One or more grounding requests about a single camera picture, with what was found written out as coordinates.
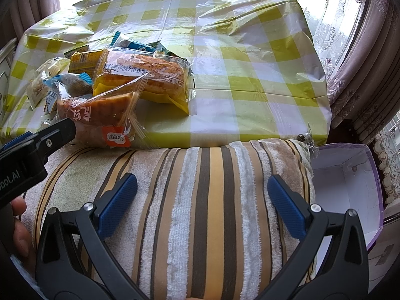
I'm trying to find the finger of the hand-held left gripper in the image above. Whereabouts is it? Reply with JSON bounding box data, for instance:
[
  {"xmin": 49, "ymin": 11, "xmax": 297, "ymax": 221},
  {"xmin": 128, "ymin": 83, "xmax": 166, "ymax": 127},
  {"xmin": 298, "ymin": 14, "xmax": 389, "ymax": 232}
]
[
  {"xmin": 2, "ymin": 132, "xmax": 34, "ymax": 151},
  {"xmin": 31, "ymin": 118, "xmax": 77, "ymax": 157}
]

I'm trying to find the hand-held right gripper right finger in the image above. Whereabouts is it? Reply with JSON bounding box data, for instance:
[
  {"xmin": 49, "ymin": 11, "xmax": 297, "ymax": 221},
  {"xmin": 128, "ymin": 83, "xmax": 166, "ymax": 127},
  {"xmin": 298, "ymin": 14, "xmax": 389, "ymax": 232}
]
[{"xmin": 265, "ymin": 175, "xmax": 369, "ymax": 300}]

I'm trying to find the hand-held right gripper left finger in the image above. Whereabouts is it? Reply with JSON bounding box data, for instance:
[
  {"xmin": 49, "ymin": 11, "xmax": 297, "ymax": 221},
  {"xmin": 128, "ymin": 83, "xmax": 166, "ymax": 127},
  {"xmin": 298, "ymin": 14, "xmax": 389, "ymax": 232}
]
[{"xmin": 35, "ymin": 173, "xmax": 147, "ymax": 300}]

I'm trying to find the bread packet with orange label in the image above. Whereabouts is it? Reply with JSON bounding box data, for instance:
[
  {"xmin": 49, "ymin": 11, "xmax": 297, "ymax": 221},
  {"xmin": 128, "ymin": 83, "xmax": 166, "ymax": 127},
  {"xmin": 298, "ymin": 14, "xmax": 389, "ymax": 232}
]
[{"xmin": 56, "ymin": 78, "xmax": 149, "ymax": 149}]

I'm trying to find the clear packet of pale snacks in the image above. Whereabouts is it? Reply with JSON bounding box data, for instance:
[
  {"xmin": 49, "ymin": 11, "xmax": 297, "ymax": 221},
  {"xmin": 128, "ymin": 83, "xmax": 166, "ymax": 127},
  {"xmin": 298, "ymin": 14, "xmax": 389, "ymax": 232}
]
[{"xmin": 26, "ymin": 75, "xmax": 52, "ymax": 110}]

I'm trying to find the person's left hand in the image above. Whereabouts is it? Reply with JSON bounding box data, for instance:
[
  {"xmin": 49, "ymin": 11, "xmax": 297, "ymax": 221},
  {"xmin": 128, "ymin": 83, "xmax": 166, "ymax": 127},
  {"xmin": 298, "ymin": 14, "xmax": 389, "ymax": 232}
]
[{"xmin": 11, "ymin": 197, "xmax": 37, "ymax": 278}]

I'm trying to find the small blue white packet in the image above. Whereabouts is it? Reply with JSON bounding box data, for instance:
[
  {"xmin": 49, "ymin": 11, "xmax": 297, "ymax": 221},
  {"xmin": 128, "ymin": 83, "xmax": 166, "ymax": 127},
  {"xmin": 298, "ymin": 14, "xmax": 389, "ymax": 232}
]
[{"xmin": 44, "ymin": 87, "xmax": 61, "ymax": 114}]

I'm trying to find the cream white snack packet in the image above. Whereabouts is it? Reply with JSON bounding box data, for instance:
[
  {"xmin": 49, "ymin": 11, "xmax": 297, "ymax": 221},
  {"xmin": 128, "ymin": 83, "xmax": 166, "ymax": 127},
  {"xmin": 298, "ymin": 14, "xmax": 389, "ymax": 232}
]
[{"xmin": 40, "ymin": 58, "xmax": 71, "ymax": 76}]

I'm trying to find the yellow printed snack packet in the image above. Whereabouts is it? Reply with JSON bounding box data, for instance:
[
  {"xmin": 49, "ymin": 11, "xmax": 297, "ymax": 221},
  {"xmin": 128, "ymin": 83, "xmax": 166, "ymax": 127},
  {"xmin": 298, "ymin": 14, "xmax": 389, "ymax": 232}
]
[{"xmin": 68, "ymin": 50, "xmax": 108, "ymax": 74}]

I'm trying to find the dark green snack packet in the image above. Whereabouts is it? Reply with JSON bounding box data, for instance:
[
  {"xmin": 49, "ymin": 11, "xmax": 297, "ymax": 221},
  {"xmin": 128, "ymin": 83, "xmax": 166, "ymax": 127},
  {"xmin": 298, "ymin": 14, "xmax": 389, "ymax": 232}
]
[{"xmin": 64, "ymin": 45, "xmax": 90, "ymax": 59}]

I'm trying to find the large yellow bread packet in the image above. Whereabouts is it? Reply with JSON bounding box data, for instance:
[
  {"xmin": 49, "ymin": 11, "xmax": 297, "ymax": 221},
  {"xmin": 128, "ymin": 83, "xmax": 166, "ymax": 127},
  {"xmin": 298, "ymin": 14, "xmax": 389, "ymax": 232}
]
[{"xmin": 93, "ymin": 48, "xmax": 194, "ymax": 115}]

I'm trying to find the blue white snack packet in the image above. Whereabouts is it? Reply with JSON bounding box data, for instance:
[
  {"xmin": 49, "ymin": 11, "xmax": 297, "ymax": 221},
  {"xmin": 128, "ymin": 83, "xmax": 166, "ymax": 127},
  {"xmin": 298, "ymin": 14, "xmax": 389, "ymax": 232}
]
[{"xmin": 112, "ymin": 31, "xmax": 163, "ymax": 54}]

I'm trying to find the white lace curtain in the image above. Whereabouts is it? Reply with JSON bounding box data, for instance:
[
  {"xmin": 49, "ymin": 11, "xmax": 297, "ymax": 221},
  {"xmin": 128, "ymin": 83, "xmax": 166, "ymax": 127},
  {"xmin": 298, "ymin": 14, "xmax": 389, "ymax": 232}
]
[
  {"xmin": 234, "ymin": 0, "xmax": 366, "ymax": 66},
  {"xmin": 373, "ymin": 109, "xmax": 400, "ymax": 204}
]

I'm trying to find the brown drape curtain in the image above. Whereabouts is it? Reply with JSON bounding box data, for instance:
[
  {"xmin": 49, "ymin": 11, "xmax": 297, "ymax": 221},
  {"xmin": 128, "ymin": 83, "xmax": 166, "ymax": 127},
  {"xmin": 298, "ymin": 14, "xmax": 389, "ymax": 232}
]
[{"xmin": 0, "ymin": 0, "xmax": 66, "ymax": 51}]

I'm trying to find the yellow white checkered tablecloth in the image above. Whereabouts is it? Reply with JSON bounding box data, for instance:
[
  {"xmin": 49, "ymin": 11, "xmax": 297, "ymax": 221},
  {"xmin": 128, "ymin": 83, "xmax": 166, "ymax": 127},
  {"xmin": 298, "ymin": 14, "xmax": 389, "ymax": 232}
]
[{"xmin": 0, "ymin": 0, "xmax": 332, "ymax": 151}]

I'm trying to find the mauve drape curtain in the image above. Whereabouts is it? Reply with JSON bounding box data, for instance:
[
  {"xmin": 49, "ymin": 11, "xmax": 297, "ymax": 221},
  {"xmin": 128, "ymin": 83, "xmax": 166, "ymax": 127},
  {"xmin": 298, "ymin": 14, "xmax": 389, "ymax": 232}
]
[{"xmin": 325, "ymin": 0, "xmax": 400, "ymax": 132}]

